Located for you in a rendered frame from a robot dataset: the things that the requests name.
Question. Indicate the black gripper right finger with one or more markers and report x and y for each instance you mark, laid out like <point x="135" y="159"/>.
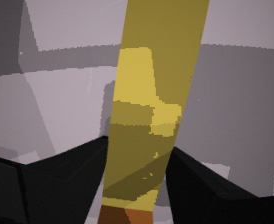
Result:
<point x="198" y="195"/>

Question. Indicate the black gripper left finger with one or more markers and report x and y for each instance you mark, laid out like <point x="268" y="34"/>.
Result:
<point x="57" y="190"/>

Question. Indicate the yellow bar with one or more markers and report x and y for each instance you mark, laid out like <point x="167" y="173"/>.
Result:
<point x="155" y="66"/>

